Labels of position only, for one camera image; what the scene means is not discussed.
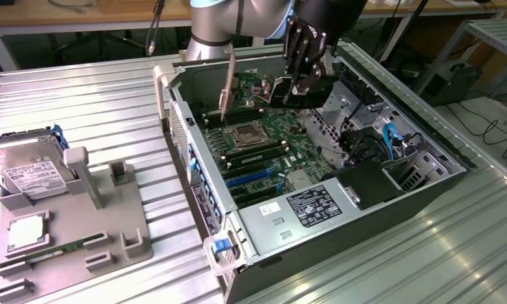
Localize blue disk caddy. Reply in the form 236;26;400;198
0;125;70;152

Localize blue SATA wire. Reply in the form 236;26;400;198
382;122;398;153

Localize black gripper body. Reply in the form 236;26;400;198
293;0;368;44

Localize black cables on floor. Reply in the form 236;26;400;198
446;91;507;167

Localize hard disk with white label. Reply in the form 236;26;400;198
0;135;77;200

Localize green RAM stick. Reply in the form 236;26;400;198
24;233;106;264

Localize wooden desk with white frame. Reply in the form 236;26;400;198
0;0;195;72

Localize graphics card with metal bracket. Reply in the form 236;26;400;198
217;44;335;123

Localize grey parts rack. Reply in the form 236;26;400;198
0;147;155;302

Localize wooden desk with black cables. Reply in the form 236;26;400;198
360;0;507;20

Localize open black PC case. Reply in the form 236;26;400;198
151;39;478;304

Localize black box on floor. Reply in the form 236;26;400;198
422;62;483;107

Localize green motherboard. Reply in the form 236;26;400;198
200;72;349;210

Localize black tripod legs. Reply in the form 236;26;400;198
52;28;149;56

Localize CPU socket with metal frame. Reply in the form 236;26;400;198
229;120;267;149

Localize grey power supply with labels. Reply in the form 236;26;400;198
235;177;364;265

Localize small silver chipset heatsink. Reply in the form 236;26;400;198
285;170;319;188

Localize CPU with silver lid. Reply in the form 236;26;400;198
5;215;52;255

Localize RAM stick in motherboard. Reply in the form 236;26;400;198
225;141;289;169

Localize metal slat shelf frame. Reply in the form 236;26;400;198
412;17;507;98

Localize blue expansion slot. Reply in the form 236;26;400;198
224;168;273;188

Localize black hanging cable with plug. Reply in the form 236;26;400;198
144;0;167;54

